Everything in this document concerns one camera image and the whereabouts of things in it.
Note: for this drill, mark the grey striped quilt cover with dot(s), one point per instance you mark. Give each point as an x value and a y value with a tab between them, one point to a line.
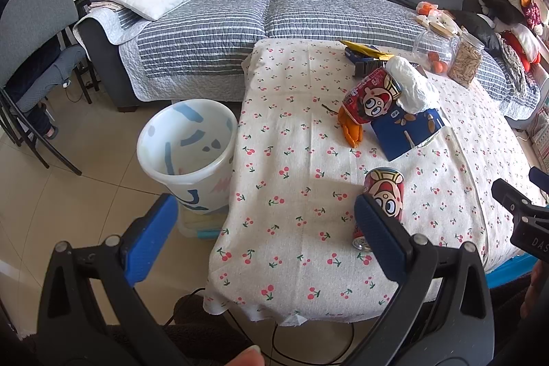
196	50

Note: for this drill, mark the pile of clothes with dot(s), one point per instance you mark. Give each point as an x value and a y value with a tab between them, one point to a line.
510	32

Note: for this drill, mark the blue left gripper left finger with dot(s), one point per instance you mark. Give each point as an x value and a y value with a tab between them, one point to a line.
144	239

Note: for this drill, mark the white tissue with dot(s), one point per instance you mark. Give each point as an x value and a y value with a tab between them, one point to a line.
417	92

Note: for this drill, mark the red cartoon can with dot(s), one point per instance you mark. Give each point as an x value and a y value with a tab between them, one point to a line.
386	186
372	97

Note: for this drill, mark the blue snack box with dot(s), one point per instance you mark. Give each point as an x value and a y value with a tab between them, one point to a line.
399	132

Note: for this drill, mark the clear jar with tomatoes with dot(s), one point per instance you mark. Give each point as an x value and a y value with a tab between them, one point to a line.
433	52

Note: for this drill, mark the black plastic tray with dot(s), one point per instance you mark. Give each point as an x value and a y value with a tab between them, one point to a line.
363	68

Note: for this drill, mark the small blue box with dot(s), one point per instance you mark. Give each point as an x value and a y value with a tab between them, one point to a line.
354	56

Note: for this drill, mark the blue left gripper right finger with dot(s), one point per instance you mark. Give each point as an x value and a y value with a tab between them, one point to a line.
387	238

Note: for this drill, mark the yellow snack wrapper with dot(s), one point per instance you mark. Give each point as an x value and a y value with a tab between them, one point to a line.
368	51

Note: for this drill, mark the white blue-patterned trash bin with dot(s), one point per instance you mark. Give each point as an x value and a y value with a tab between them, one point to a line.
188	147

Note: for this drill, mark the grey office chair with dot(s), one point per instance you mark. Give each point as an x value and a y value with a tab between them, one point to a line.
26	25

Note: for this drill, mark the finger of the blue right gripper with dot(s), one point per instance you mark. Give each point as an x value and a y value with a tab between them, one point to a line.
511	199
539	178

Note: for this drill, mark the glass jar with sticks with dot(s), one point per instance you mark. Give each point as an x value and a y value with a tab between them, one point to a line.
466	59

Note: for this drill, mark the orange peel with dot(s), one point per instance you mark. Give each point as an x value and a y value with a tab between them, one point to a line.
352	132

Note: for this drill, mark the cherry print tablecloth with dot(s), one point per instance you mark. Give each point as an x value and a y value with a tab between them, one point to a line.
285	251

